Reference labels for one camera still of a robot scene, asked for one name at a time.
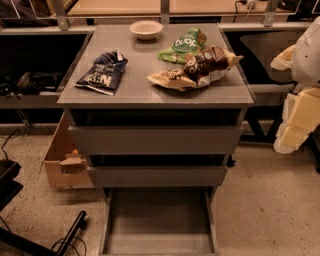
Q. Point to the grey top drawer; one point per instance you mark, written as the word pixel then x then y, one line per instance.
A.
pixel 155 140

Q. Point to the brown and white chip bag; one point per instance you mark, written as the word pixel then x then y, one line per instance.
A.
pixel 200 71

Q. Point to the metal railing frame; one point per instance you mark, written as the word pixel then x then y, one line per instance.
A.
pixel 65 14

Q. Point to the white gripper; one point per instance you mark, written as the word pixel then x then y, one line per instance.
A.
pixel 307 59

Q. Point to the grey middle drawer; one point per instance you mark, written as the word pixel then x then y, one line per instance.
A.
pixel 161 176

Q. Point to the black headphones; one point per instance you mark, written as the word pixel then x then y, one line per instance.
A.
pixel 31 83

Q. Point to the black stand with cables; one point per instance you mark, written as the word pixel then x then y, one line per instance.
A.
pixel 18 219

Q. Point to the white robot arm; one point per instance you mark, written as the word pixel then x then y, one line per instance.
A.
pixel 305 67

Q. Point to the black chair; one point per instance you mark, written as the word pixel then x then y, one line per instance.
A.
pixel 269 86

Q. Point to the white ceramic bowl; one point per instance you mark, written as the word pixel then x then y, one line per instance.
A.
pixel 146 29

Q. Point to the green chip bag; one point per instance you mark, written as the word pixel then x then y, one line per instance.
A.
pixel 184 47

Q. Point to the blue chip bag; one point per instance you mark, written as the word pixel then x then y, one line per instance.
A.
pixel 106 73

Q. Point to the open grey bottom drawer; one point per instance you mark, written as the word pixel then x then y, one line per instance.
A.
pixel 158 222

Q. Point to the grey drawer cabinet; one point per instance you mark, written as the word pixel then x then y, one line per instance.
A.
pixel 139 103

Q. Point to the cardboard box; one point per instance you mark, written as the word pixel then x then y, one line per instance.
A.
pixel 65 166

